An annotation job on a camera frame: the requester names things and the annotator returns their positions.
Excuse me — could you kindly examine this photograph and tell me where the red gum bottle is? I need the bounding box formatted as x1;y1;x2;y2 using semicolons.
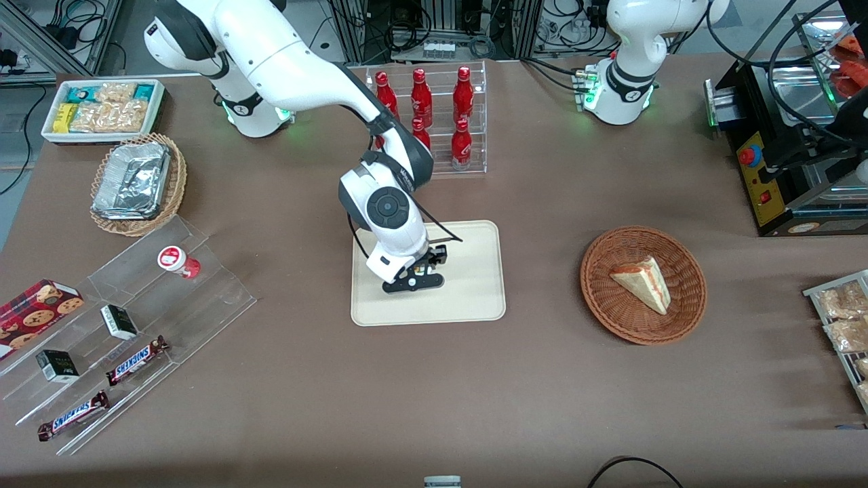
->
157;245;202;280

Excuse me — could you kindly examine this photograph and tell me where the metal wire rack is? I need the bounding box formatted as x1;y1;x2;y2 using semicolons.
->
803;270;868;415

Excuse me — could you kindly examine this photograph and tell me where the clear acrylic stepped shelf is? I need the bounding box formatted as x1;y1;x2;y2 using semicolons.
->
0;216;258;457

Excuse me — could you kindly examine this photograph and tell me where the black machine with red button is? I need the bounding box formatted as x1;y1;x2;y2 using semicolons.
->
704;12;868;238

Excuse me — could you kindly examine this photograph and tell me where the Snickers bar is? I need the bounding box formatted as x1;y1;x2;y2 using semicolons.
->
106;335;170;387
37;390;111;443

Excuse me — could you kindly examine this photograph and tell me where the yellow snack packet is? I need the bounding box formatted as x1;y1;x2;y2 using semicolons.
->
52;102;79;134

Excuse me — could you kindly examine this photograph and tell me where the black cable loop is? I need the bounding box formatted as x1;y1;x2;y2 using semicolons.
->
586;456;686;488

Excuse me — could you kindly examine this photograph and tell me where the small cracker bag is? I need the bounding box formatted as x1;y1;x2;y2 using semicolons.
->
94;82;140;104

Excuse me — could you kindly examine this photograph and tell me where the brown wicker basket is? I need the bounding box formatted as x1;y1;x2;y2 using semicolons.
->
580;226;708;346

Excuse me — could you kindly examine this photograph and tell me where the red cookie box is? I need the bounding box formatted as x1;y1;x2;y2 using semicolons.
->
0;279;85;360

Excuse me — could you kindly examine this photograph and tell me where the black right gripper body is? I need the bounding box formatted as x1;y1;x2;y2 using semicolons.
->
382;244;449;294

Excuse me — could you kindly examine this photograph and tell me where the small black box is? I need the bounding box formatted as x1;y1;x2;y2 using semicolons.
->
100;304;140;341
35;349;80;384

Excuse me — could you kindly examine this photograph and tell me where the large cracker bag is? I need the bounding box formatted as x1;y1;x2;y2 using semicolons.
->
69;100;151;134

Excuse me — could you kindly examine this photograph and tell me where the clear acrylic bottle rack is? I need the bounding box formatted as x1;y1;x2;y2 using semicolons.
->
359;60;488;178

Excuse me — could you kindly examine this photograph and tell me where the light wicker basket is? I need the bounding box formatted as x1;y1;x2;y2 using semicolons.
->
90;132;188;237

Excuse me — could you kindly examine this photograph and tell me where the wrapped cake slice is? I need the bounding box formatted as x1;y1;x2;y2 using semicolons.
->
609;256;672;316

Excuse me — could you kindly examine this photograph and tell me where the clear bag of snacks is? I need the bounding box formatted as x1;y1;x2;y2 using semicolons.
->
816;282;868;320
823;317;868;354

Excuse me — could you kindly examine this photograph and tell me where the white rectangular snack bin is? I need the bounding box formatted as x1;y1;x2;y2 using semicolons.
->
41;79;166;145

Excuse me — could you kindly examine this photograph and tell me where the beige plastic tray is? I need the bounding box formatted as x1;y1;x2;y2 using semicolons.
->
350;220;507;327

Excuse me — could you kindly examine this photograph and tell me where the stack of foil trays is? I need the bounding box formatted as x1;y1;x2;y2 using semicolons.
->
92;142;171;222

